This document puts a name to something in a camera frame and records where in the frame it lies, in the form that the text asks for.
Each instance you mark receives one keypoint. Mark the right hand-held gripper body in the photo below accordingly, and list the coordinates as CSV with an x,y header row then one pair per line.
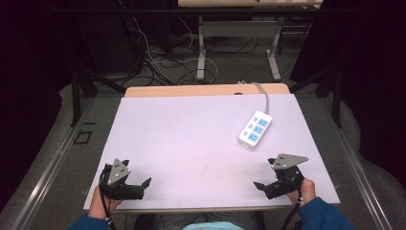
x,y
284,185

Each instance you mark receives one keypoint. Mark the person's right hand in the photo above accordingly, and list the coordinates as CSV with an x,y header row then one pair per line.
x,y
306,191

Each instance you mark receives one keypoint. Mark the white table mat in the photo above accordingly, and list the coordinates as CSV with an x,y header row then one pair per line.
x,y
191,143

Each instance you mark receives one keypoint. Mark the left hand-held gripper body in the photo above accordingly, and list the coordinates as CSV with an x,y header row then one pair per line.
x,y
116,188

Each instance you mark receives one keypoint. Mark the person's left hand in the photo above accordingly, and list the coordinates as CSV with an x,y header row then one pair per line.
x,y
99,207

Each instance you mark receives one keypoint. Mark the wooden table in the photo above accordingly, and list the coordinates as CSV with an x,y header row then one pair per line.
x,y
191,90

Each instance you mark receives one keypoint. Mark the white power strip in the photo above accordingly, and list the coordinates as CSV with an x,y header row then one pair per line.
x,y
255,129

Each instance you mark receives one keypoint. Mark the metal floor rail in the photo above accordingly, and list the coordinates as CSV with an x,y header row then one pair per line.
x,y
357,166
51,169

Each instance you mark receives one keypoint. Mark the desk with grey metal legs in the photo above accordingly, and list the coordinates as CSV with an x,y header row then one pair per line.
x,y
239,28

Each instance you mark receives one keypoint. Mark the black metal stand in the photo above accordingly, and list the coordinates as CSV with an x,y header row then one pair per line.
x,y
78,92
335,92

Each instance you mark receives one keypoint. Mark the black square floor cover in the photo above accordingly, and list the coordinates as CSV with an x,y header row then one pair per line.
x,y
83,137

